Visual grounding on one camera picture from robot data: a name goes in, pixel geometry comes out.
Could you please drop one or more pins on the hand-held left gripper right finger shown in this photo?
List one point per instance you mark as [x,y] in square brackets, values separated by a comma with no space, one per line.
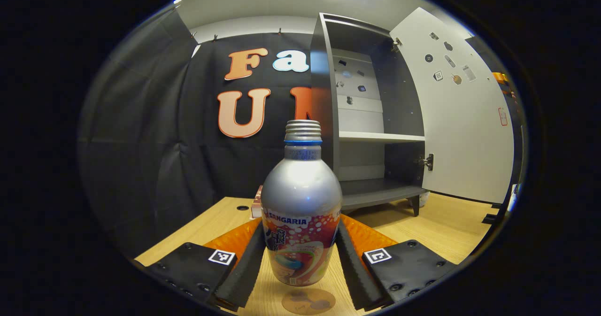
[352,269]

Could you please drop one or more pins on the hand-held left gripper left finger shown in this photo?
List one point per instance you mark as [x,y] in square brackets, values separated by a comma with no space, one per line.
[244,273]

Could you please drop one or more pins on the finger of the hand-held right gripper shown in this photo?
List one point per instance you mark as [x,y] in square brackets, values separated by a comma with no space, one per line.
[500,77]

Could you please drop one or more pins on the round brown coaster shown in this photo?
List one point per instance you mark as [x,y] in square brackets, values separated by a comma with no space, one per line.
[307,302]

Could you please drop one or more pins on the silver drink bottle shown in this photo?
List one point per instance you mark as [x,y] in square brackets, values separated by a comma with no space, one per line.
[300,189]

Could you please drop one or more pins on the grey cabinet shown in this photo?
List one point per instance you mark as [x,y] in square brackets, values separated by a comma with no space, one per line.
[324,95]

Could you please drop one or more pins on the metal cabinet hinge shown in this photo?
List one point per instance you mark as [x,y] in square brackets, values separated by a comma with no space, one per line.
[427,162]
[396,44]

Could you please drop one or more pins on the white cabinet shelf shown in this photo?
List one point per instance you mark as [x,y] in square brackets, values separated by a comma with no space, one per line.
[375,137]

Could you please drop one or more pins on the small white object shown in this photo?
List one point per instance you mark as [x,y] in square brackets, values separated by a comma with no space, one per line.
[424,199]

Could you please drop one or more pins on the black backdrop cloth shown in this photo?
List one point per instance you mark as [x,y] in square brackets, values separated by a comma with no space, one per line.
[141,142]

